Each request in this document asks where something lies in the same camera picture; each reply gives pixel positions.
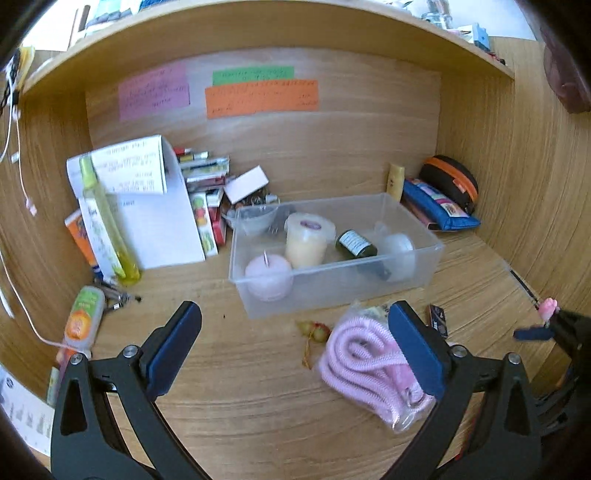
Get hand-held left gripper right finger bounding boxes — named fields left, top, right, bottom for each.
left=383, top=300, right=543, bottom=480

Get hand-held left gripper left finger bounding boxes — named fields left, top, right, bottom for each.
left=50, top=301, right=213, bottom=480

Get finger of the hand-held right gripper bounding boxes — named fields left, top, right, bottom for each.
left=513, top=326, right=555, bottom=343

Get black pen with pink topper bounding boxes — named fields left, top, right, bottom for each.
left=508, top=268, right=561, bottom=326

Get small black staple box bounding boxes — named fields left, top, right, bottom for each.
left=429, top=304, right=450, bottom=338

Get pink rope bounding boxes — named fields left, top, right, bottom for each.
left=318, top=300, right=437, bottom=435

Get yellow red charm keychain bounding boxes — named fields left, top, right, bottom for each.
left=295, top=320, right=333, bottom=370

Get clear plastic storage box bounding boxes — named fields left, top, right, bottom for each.
left=229, top=193, right=446, bottom=320

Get wooden desktop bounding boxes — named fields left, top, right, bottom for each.
left=28, top=226, right=568, bottom=480

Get metal binder clips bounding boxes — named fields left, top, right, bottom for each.
left=94, top=276, right=143, bottom=315

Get orange fruit packet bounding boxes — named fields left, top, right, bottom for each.
left=62, top=285, right=106, bottom=352

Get pink candle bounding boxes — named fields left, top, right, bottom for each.
left=245, top=251, right=294, bottom=302

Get white folded paper booklet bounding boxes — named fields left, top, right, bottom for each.
left=66, top=135, right=206, bottom=271

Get dark green bottle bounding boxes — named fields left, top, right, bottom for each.
left=335, top=229, right=378, bottom=260

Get orange carton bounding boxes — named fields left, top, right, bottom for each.
left=64, top=209, right=105, bottom=278

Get blue pencil case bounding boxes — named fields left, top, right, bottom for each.
left=401, top=178, right=481, bottom=233

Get yellow spray bottle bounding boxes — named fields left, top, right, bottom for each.
left=79, top=156, right=141, bottom=284

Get clear glass bowl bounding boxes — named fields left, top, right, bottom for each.
left=221, top=203, right=280, bottom=237

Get cream candle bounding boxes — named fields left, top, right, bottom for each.
left=284, top=212, right=336, bottom=270

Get stack of books and boxes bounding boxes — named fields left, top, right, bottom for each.
left=173, top=146, right=232, bottom=257

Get white printed leaflet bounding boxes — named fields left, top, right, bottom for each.
left=0, top=364, right=57, bottom=456

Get pale yellow tube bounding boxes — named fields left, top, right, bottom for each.
left=387, top=162, right=406, bottom=203

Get black case with orange zip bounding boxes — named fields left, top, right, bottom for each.
left=419, top=155, right=479, bottom=216

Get white card box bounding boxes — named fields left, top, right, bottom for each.
left=223, top=166, right=270, bottom=205

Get pink sticky note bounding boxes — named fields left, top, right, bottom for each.
left=117, top=63, right=191, bottom=122

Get dark maroon object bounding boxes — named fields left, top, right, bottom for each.
left=542, top=22, right=591, bottom=114

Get orange sticky note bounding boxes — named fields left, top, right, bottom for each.
left=204, top=79, right=321, bottom=120

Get green sticky note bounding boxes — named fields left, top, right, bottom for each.
left=212, top=66, right=295, bottom=88

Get wooden shelf board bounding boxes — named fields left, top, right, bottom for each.
left=21, top=0, right=516, bottom=96

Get glass jar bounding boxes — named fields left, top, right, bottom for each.
left=422, top=0, right=456, bottom=27

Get white cable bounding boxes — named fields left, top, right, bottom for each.
left=0, top=69, right=70, bottom=348

